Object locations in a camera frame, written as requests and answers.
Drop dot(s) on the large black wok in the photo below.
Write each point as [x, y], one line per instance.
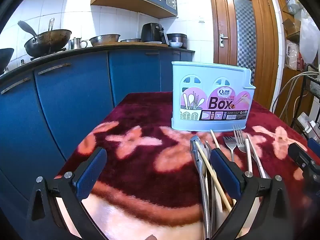
[47, 42]

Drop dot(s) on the blue base cabinet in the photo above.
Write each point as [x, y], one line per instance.
[75, 92]

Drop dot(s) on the wooden cutting board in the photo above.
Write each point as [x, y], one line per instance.
[130, 44]

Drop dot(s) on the gas stove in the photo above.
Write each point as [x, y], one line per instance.
[53, 52]

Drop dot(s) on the metal tongs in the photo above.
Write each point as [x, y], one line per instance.
[203, 200]

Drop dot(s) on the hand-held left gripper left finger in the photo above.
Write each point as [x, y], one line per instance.
[91, 172]

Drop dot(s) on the white plastic bag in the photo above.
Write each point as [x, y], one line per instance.
[308, 37]

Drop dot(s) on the white power strip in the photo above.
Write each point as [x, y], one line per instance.
[306, 120]

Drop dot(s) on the clear plastic bag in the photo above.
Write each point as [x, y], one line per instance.
[291, 52]

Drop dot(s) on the metal fork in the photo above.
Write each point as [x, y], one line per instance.
[230, 146]
[240, 142]

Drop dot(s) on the wooden shelf unit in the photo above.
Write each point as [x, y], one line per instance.
[278, 0]

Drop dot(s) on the black air fryer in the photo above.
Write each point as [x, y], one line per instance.
[151, 32]

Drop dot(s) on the steel colander bowl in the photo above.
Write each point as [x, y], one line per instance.
[105, 40]

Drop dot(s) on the small black wok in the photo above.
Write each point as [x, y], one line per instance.
[5, 58]

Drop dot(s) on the red floral blanket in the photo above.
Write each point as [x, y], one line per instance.
[150, 120]

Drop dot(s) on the white plate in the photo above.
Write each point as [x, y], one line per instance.
[153, 42]

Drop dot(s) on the steel pitcher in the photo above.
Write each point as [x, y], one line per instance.
[75, 44]

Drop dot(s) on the dark rice cooker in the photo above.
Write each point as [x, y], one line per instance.
[178, 38]

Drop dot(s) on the white bowl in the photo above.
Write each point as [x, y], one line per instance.
[175, 44]

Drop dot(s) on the wooden door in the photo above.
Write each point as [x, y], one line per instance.
[225, 17]

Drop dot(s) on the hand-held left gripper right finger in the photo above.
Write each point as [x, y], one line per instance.
[225, 175]

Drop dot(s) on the light blue utensil holder box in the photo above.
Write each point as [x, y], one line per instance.
[200, 80]

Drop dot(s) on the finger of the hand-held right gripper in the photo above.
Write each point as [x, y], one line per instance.
[300, 157]
[314, 145]

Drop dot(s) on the shallow steel basin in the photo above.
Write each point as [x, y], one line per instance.
[130, 40]

